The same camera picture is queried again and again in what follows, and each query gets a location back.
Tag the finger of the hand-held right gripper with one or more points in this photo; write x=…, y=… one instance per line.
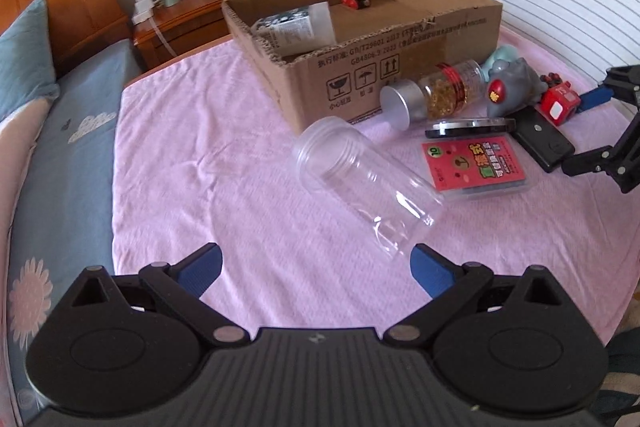
x=595, y=97
x=585, y=163

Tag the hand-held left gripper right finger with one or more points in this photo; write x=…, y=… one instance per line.
x=430, y=272

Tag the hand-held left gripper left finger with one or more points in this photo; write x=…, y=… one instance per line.
x=202, y=269

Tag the red toy car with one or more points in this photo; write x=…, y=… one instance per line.
x=560, y=102

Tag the grey shark toy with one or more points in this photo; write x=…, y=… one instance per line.
x=515, y=89

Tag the light blue egg toy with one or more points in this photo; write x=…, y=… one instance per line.
x=502, y=54

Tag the clear card case red label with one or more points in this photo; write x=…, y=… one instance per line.
x=472, y=167

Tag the clear plastic jar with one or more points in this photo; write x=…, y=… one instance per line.
x=360, y=177

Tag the capsule bottle with silver cap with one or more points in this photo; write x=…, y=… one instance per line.
x=440, y=89

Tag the brown cardboard box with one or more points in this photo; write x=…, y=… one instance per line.
x=320, y=77

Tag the black rectangular phone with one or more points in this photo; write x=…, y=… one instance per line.
x=542, y=137

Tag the pink blanket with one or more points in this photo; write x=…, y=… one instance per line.
x=210, y=187

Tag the flat black round case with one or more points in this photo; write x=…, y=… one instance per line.
x=470, y=127

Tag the blue flowered bed sheet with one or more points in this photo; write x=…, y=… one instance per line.
x=75, y=187

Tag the cream quilt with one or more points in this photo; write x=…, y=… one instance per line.
x=20, y=122

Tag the wooden nightstand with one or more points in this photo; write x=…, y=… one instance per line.
x=200, y=14

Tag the white supplement bottle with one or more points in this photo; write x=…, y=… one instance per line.
x=300, y=29

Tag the white power strip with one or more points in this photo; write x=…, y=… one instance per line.
x=142, y=9

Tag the blue pillow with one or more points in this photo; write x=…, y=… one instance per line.
x=25, y=57

